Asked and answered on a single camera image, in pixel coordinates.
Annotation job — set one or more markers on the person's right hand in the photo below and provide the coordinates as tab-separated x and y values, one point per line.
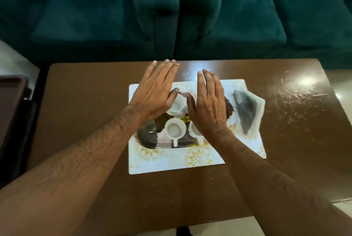
210	112

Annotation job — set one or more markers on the person's left hand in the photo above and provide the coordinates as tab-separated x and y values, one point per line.
150	98

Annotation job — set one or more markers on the person's right middle finger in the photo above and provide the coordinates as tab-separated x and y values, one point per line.
209	83

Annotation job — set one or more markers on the person's left little finger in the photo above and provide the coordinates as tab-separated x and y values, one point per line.
148	73

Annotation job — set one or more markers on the person's right thumb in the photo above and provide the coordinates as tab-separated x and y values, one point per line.
191	105

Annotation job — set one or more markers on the person's left thumb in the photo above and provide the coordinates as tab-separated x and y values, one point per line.
172	99

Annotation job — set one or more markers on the person's left middle finger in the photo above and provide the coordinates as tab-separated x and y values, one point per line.
166	73

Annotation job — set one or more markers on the person's right forearm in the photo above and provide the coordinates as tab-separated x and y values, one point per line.
275	189

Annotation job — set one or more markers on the person's left forearm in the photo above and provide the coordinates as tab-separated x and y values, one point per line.
71	169

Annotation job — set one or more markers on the white cup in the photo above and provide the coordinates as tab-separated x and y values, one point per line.
194	132
174	130
177	103

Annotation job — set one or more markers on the dark grey folded item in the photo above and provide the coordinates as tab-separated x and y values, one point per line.
244	108

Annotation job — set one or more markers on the dark patterned tray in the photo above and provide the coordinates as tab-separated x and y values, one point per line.
147	135

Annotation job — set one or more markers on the white plastic bag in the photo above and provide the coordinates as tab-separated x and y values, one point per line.
260	106

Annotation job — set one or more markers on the white floral placemat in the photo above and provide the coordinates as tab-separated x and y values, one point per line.
170	161

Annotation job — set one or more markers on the teal velvet sofa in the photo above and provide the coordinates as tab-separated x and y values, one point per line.
261	16
77	10

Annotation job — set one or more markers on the dark brown side furniture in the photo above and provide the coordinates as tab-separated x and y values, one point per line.
13	117

